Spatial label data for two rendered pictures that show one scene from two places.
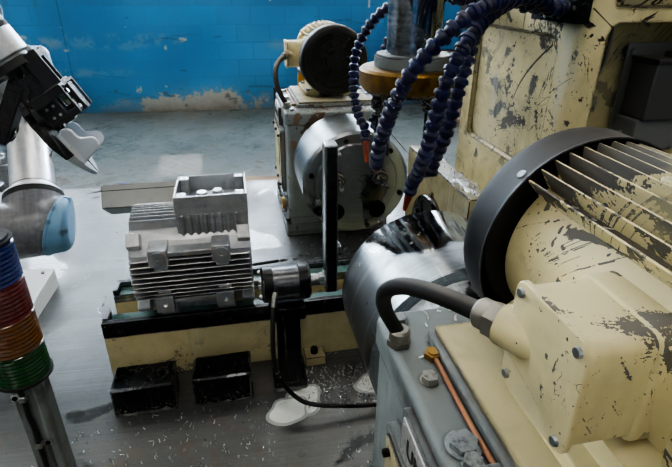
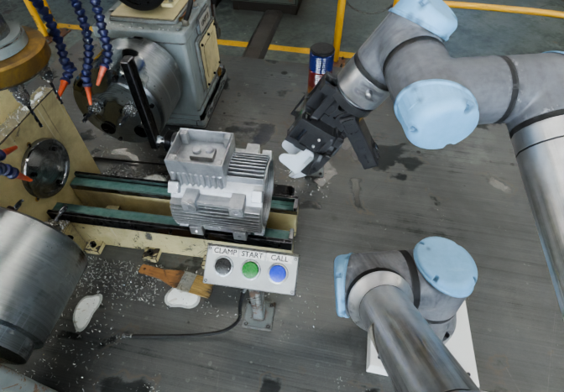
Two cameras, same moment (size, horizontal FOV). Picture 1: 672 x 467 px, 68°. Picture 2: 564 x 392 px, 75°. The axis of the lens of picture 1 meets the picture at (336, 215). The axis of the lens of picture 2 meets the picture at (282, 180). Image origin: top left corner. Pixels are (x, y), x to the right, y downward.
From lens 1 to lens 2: 140 cm
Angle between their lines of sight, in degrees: 104
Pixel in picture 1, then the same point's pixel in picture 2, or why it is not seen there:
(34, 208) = (365, 258)
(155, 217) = (248, 155)
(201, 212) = (216, 141)
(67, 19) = not seen: outside the picture
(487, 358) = (169, 11)
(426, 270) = (144, 46)
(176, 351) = not seen: hidden behind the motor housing
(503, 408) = (180, 3)
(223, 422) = not seen: hidden behind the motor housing
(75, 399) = (318, 216)
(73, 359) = (326, 251)
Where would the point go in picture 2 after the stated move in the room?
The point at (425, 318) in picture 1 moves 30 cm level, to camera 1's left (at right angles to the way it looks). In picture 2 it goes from (169, 28) to (266, 46)
